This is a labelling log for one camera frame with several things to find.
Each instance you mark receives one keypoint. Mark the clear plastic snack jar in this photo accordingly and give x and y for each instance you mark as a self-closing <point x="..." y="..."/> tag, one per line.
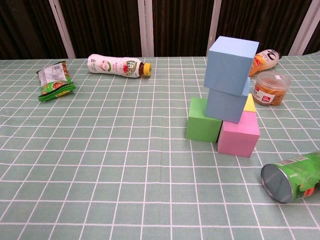
<point x="272" y="90"/>

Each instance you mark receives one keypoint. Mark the dark brown curtain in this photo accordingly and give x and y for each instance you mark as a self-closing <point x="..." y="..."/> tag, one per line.
<point x="105" y="25"/>

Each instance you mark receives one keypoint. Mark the light blue foam cube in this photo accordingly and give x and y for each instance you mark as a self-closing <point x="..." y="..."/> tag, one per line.
<point x="225" y="107"/>
<point x="230" y="67"/>

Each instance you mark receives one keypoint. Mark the green snack packet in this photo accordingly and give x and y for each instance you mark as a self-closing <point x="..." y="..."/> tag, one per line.
<point x="55" y="82"/>

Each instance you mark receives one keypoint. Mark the white frame post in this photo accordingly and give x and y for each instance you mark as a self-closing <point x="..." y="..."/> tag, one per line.
<point x="303" y="27"/>
<point x="214" y="27"/>
<point x="146" y="27"/>
<point x="62" y="30"/>

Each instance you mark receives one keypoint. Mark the pink foam cube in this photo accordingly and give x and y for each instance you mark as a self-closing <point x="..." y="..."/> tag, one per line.
<point x="237" y="140"/>

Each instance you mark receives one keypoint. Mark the green foam cube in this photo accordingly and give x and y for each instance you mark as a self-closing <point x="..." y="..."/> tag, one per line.
<point x="202" y="130"/>

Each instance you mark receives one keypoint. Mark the green checked tablecloth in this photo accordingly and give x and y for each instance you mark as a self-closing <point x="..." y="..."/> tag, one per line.
<point x="125" y="162"/>

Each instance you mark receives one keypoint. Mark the yellow foam cube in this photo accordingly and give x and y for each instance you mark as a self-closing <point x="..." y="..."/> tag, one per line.
<point x="250" y="106"/>

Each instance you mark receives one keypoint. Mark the white tea bottle yellow cap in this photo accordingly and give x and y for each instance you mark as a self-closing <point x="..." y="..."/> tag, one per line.
<point x="112" y="66"/>

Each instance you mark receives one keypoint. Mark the orange juice bottle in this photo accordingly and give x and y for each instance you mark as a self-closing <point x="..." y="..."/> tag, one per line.
<point x="266" y="58"/>

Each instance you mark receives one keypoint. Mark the green chips can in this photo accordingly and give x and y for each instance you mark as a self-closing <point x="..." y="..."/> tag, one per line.
<point x="297" y="177"/>

